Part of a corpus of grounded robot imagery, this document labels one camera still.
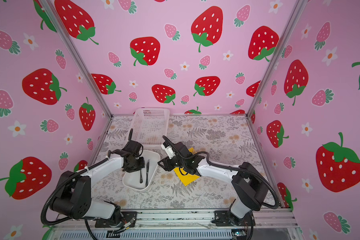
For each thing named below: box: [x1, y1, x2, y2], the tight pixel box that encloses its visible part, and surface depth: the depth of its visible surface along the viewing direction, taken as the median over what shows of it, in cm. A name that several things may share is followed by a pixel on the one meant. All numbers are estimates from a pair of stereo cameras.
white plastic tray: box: [122, 150, 161, 191], surface depth 89 cm
